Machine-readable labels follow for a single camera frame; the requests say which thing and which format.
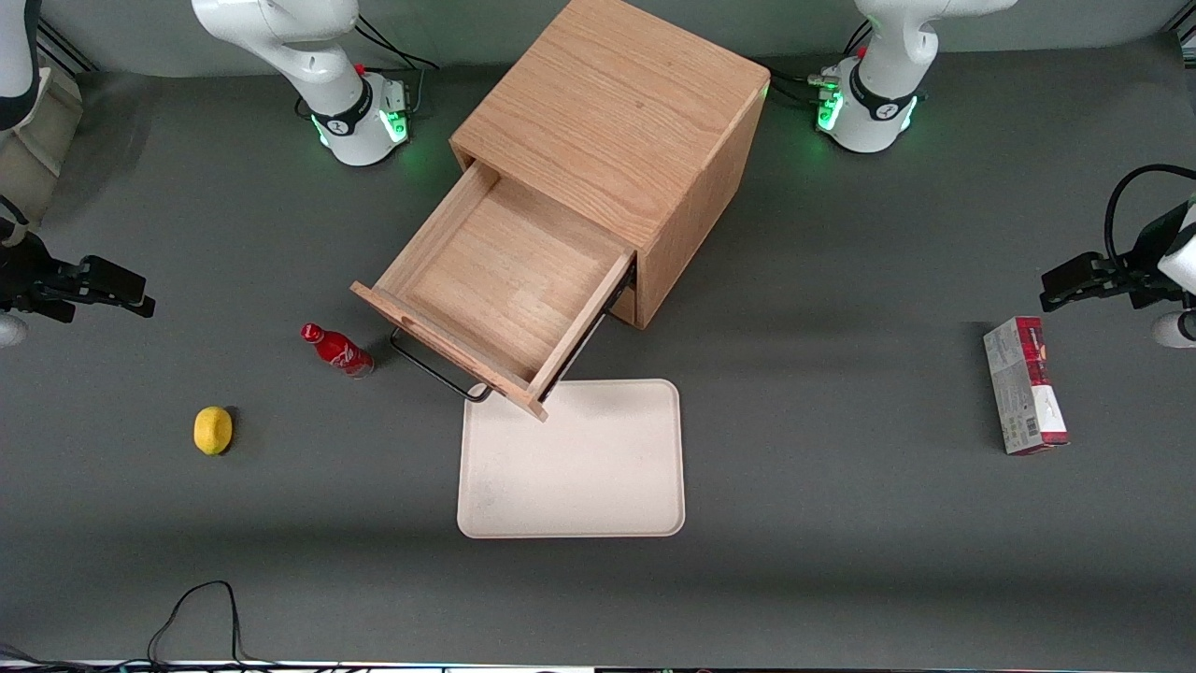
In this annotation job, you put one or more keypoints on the wooden drawer cabinet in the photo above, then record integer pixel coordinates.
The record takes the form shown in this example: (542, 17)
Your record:
(635, 103)

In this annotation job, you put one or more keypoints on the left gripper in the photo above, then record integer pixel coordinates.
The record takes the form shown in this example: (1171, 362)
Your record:
(1139, 271)

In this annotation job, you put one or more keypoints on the yellow lemon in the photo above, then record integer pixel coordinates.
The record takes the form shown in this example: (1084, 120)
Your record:
(213, 430)

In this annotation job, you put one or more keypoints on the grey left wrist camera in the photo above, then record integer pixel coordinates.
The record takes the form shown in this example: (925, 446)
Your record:
(1175, 329)

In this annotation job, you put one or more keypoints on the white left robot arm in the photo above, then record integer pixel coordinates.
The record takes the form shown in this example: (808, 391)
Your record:
(878, 103)

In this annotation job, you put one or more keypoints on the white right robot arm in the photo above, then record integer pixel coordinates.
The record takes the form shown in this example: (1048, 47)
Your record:
(318, 56)

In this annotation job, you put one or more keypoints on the red cola bottle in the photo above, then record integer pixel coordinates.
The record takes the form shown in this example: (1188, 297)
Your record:
(338, 352)

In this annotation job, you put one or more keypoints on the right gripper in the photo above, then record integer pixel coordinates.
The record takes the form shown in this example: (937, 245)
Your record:
(26, 278)

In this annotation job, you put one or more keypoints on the cream plastic tray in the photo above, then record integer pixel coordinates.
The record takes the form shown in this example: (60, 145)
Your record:
(598, 467)

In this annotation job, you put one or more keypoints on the red plaid carton box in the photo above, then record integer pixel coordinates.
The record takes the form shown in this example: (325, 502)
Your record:
(1023, 393)

